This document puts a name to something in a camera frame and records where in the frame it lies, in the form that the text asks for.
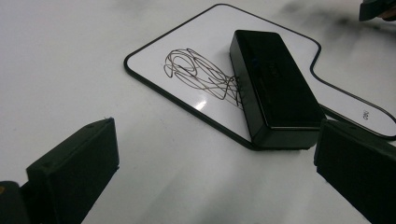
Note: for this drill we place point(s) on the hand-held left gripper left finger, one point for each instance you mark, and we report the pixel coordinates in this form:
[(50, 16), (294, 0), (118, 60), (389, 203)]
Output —
[(71, 174)]

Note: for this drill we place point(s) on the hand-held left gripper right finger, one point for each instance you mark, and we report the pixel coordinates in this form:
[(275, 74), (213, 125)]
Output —
[(361, 161)]

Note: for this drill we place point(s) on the black whiteboard eraser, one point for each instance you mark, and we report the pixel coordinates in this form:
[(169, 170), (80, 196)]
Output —
[(274, 87)]

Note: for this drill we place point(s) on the white hand-held whiteboard with black rim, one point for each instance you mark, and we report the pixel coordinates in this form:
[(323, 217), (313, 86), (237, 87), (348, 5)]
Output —
[(211, 40)]

